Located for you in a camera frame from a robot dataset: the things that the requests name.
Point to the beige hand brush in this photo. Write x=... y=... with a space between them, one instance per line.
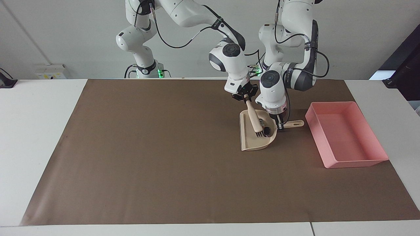
x=252 y=114

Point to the beige dustpan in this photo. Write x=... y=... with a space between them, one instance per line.
x=251 y=139

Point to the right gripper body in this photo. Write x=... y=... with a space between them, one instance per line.
x=245 y=89

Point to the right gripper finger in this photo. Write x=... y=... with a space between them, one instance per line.
x=254 y=93
x=237 y=97

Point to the dark round e-waste piece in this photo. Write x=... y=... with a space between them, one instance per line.
x=266 y=130

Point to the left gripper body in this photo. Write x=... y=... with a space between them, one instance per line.
x=277 y=116

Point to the white wall socket box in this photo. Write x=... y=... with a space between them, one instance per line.
x=51 y=71

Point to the pink plastic bin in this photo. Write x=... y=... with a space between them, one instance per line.
x=347 y=134

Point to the black stand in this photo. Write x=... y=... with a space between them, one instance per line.
x=6 y=82
x=405 y=83

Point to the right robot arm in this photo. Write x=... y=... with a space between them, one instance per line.
x=183 y=13

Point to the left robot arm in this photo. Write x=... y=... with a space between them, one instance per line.
x=297 y=19

